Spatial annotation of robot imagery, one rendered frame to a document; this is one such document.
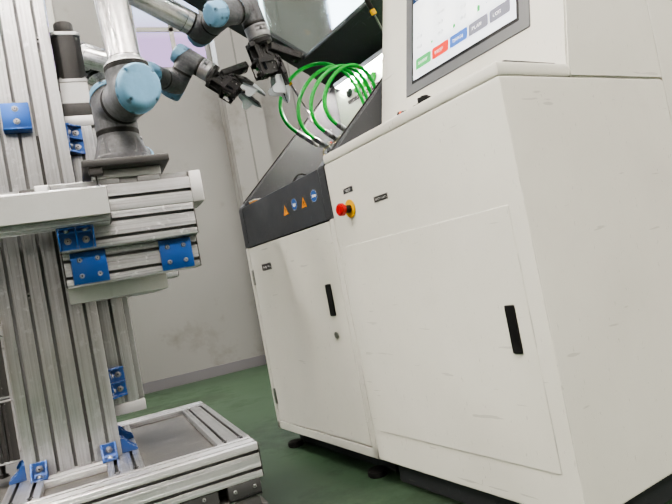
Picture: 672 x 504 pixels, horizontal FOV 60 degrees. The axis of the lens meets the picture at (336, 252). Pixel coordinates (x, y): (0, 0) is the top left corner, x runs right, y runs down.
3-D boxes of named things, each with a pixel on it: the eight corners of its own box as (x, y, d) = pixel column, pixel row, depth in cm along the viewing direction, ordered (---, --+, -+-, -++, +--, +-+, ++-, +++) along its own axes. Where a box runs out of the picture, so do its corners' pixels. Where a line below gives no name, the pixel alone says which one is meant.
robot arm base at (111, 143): (95, 162, 154) (89, 126, 155) (94, 175, 168) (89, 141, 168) (153, 157, 160) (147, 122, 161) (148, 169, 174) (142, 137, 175)
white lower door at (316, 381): (278, 420, 227) (246, 249, 229) (283, 418, 228) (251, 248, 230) (370, 447, 171) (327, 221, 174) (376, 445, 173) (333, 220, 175)
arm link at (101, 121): (130, 138, 173) (122, 94, 174) (148, 124, 163) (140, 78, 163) (89, 138, 165) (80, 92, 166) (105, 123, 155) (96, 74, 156)
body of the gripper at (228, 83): (232, 106, 216) (203, 88, 215) (243, 90, 220) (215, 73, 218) (235, 94, 209) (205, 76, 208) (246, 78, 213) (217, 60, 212)
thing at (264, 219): (249, 247, 228) (241, 207, 229) (259, 246, 230) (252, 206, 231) (326, 220, 175) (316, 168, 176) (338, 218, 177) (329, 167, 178)
